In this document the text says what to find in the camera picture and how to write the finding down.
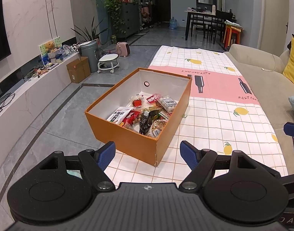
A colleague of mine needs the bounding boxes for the white gluten snack bag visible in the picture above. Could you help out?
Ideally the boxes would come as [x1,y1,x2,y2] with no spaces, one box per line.
[107,106,134,125]

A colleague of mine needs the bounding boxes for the red noodle snack bag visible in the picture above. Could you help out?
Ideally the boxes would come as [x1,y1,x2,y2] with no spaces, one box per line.
[119,110,141,127]

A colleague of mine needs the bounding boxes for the black yellow snack bag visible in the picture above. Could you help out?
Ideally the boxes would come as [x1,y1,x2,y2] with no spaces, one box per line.
[139,109,161,135]

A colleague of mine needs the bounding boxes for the white yogurt ball pack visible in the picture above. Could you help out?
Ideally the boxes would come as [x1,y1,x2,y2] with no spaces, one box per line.
[157,96,177,113]

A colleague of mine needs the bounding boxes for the small red label snack pack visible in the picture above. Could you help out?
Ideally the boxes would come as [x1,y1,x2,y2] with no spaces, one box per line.
[131,94,144,108]

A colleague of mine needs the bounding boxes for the red spicy meat pack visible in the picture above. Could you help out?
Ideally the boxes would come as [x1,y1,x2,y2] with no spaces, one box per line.
[146,93,160,104]

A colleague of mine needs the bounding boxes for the Mimi shrimp chips bag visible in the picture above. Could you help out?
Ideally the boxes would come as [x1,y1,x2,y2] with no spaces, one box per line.
[147,119,168,138]

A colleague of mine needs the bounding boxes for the lemon pattern tablecloth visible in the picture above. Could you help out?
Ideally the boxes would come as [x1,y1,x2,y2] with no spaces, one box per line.
[105,46,288,185]

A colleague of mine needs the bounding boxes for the orange cardboard box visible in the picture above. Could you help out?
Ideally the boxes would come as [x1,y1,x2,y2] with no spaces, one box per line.
[85,68,192,167]

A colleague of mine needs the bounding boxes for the beige sofa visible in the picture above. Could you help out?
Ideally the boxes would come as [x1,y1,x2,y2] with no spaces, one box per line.
[225,44,294,174]

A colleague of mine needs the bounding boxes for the brown cardboard carton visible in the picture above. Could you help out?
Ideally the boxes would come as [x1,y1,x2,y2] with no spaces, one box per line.
[66,56,91,84]

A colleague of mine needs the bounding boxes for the white TV console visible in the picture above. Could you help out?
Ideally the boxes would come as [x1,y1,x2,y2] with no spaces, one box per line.
[0,53,80,167]

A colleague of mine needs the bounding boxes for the white round rolling stool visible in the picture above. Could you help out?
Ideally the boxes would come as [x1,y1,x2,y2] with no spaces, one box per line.
[97,54,119,74]

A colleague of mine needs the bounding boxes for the orange stool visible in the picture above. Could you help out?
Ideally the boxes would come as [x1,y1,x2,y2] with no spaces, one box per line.
[223,20,244,49]

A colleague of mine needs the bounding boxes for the grey trash bin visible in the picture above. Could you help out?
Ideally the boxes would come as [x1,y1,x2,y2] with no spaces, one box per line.
[79,40,98,73]

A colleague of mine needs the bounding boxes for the teddy bear photo card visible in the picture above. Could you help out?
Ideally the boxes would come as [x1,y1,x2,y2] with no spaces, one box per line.
[38,37,62,65]

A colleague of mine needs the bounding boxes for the long leaf potted plant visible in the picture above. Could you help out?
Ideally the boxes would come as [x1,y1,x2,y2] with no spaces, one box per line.
[71,17,111,45]

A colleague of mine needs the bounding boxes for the dark dining table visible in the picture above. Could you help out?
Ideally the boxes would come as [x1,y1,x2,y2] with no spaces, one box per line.
[185,8,237,43]

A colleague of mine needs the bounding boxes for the dark green cabinet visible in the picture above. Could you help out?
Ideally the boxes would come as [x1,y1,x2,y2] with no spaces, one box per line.
[117,3,140,39]

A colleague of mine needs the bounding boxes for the blue water jug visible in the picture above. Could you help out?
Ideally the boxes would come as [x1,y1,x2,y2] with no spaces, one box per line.
[169,17,177,30]

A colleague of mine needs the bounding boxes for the leafy green potted plant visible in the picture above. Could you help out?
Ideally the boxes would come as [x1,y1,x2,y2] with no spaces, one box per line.
[104,0,126,35]

